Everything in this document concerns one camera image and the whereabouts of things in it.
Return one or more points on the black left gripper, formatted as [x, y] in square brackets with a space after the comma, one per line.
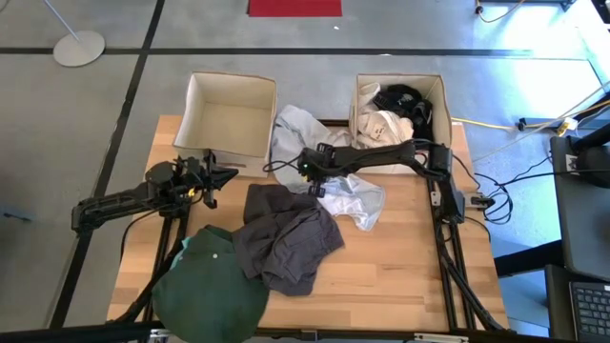
[200, 181]

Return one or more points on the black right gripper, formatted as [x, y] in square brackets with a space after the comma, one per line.
[317, 166]

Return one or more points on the pale blue white woven shirt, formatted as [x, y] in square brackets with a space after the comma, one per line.
[295, 128]

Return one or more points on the cream white garment with label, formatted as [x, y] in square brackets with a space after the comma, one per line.
[381, 124]

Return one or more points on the dark grey shirt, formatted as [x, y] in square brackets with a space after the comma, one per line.
[286, 248]

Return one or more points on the black garment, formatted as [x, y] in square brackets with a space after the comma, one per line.
[405, 102]

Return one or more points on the dark green shirt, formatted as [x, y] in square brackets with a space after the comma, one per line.
[209, 295]

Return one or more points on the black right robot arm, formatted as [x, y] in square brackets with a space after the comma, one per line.
[381, 153]

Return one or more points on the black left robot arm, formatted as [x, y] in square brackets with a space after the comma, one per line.
[119, 200]

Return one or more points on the red floor mat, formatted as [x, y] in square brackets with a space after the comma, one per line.
[294, 7]

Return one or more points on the round grey stand base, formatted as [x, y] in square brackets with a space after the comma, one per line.
[78, 48]

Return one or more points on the black desk foot bar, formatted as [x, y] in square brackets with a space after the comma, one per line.
[524, 259]

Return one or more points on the black floor stand bar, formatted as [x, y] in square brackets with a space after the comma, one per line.
[538, 124]

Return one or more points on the thin grey stand pole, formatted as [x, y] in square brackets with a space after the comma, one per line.
[62, 20]

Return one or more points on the yellow white power plug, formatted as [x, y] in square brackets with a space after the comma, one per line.
[567, 126]

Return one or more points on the white paper label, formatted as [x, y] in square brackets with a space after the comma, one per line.
[572, 164]

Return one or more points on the black desk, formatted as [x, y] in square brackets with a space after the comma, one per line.
[586, 228]

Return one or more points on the black diagonal stand leg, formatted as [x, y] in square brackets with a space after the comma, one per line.
[593, 135]

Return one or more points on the black laptop keyboard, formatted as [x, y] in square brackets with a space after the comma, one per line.
[591, 309]

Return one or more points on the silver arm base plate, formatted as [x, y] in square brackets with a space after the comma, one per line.
[435, 197]

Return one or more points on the silver frame bracket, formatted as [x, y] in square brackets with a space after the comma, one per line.
[161, 336]
[441, 338]

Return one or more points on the black metal table frame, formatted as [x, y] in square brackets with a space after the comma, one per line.
[452, 295]

